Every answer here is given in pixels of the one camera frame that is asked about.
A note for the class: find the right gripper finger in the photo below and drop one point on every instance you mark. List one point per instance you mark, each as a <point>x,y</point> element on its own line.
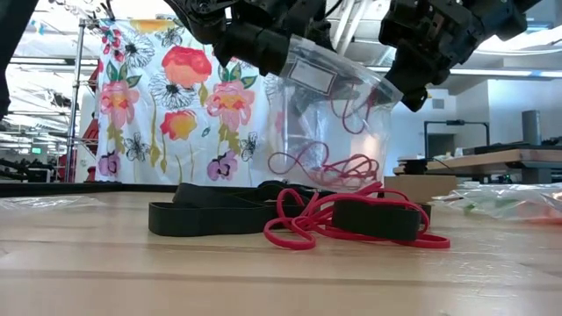
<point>417,79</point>

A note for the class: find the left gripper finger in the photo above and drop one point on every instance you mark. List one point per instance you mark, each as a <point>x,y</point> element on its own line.
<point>322,35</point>

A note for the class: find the green rubber band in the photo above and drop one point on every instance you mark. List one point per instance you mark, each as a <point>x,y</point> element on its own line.
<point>492,204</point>

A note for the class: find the black background robot arm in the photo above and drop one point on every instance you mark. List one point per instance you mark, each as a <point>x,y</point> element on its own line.
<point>17,169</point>

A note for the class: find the long ceiling light strip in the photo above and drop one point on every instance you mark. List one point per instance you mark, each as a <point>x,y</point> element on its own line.
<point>505,72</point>

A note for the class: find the black device on table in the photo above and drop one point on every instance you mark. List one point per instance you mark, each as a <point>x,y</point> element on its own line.
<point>415,167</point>

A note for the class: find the wooden background table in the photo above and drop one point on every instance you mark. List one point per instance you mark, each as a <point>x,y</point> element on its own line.
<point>483,159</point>

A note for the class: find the brown cardboard box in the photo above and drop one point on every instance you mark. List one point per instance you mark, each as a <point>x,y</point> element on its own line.
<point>421,188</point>

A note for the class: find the black flat tray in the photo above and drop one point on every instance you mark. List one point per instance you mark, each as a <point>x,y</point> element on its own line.
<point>518,147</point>

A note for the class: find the white floral cloth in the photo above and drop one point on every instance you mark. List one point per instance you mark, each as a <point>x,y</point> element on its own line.
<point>145,88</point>

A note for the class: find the green exit sign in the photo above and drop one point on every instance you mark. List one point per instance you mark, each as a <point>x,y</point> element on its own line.
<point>36,149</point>

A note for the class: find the grey wall vent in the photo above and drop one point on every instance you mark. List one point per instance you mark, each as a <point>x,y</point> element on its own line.
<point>438,104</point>

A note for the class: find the black monitor stand frame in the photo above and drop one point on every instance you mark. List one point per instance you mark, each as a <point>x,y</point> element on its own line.
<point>456,122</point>

